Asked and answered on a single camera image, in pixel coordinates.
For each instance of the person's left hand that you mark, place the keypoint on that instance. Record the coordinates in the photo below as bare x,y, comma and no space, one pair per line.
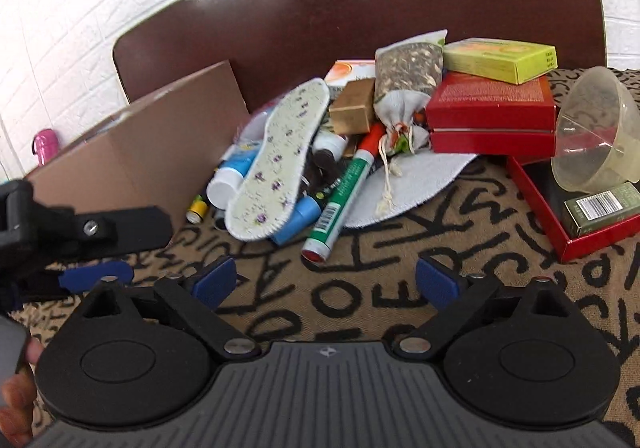
17,408

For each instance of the red gift box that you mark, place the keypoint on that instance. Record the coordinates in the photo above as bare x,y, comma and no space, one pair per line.
492,100
492,142

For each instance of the clear plastic funnel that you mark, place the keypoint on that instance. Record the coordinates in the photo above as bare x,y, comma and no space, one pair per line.
605,128

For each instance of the white orange carton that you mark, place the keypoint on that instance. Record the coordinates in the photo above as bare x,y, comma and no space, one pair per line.
350,70

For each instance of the red box tray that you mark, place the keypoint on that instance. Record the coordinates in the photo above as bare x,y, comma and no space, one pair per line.
545,208

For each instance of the letter print blanket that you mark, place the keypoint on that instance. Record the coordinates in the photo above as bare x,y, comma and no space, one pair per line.
380,288

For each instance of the floral shoe insole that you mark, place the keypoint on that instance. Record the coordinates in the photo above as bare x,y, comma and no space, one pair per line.
277,163

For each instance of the brown cardboard box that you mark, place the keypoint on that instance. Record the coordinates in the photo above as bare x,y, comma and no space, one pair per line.
150,153

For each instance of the blue plastic cap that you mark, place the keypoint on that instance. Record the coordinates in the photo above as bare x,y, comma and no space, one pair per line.
300,220

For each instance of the yellow green battery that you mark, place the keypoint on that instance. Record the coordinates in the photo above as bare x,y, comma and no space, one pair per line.
197,210

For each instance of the brown wooden chair back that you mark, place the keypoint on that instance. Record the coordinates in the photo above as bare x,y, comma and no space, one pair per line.
350,3

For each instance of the yellow green carton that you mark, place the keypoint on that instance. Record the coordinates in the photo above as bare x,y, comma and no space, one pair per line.
500,59

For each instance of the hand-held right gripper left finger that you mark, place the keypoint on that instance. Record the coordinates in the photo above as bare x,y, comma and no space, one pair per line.
216,280

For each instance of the small green barcode box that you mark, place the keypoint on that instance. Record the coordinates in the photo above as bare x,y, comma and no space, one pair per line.
602,210

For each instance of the dark brown hair bundle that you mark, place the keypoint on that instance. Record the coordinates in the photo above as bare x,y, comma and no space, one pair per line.
320,168

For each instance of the small gold box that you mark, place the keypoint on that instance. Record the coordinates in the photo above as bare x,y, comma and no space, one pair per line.
352,108

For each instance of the white capped small bottle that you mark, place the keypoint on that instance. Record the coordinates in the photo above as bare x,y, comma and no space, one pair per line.
331,144

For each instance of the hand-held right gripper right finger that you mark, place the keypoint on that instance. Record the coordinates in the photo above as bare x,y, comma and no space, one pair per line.
434,282

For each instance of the pink small bottle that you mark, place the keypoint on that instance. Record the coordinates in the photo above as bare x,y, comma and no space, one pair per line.
44,145

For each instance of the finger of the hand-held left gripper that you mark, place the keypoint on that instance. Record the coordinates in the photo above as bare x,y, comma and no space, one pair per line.
135,230
97,276

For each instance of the plain white felt insole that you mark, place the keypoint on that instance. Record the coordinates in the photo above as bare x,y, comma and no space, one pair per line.
425,183

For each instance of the green marker with red cap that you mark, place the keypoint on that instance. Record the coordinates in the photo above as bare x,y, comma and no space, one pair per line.
340,198

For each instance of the white and blue tube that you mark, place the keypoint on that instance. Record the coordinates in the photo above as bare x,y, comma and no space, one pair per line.
230,178

